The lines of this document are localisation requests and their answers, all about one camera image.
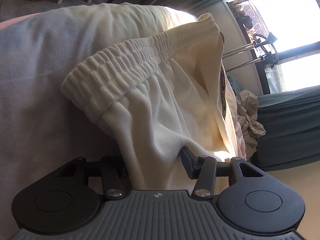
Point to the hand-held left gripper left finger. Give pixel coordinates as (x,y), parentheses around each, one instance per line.
(110,175)

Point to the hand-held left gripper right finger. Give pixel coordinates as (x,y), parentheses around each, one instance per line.
(188,163)

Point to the cream pants with striped trim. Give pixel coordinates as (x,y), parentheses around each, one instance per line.
(160,110)

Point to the crumpled grey quilt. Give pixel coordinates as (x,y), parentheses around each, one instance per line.
(250,120)

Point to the garment steamer stand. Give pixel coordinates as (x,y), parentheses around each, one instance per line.
(260,46)

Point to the laundry outside window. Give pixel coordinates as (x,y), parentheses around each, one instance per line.
(246,17)

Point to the dark framed window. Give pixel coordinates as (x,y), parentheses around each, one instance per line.
(287,30)

